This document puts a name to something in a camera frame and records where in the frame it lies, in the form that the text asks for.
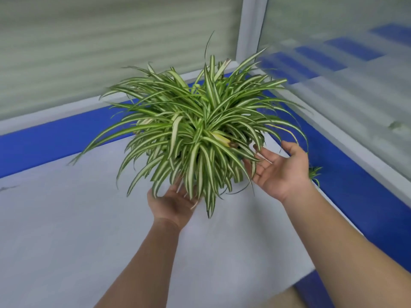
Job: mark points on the person's right hand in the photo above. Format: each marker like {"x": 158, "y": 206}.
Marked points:
{"x": 285, "y": 176}

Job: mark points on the person's left hand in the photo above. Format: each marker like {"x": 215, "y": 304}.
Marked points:
{"x": 171, "y": 208}

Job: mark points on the person's right thumb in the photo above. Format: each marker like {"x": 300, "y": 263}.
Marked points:
{"x": 293, "y": 148}

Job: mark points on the person's left thumb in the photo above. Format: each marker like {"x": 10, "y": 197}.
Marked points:
{"x": 151, "y": 198}

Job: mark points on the person's left forearm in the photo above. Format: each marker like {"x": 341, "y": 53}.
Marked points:
{"x": 141, "y": 269}

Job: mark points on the person's right forearm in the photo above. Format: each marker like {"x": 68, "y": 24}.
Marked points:
{"x": 340, "y": 253}

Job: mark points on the green white striped spider plant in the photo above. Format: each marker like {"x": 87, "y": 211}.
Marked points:
{"x": 196, "y": 125}

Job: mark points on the white table cover sheet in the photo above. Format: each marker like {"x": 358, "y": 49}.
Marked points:
{"x": 64, "y": 237}

